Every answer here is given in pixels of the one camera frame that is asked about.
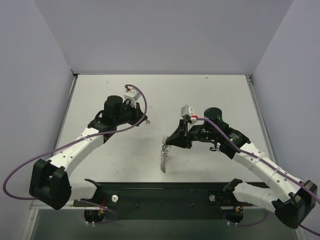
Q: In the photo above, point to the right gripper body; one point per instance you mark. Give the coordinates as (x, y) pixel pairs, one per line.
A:
(186, 135)

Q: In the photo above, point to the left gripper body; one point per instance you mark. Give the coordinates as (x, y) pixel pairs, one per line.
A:
(137, 113)

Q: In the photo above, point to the metal disc keyring holder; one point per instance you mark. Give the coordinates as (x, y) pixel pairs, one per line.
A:
(164, 154)

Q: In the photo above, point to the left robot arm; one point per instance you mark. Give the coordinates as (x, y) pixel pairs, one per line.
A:
(50, 179)

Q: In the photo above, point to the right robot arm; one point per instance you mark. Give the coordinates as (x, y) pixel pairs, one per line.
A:
(287, 196)

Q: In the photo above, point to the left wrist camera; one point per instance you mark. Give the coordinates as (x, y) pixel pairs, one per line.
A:
(132, 95)

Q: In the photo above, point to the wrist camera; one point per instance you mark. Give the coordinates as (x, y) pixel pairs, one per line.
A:
(188, 114)
(132, 95)

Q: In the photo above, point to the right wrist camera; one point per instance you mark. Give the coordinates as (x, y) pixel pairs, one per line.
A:
(188, 114)

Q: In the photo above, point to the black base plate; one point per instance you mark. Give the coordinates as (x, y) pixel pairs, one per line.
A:
(160, 201)

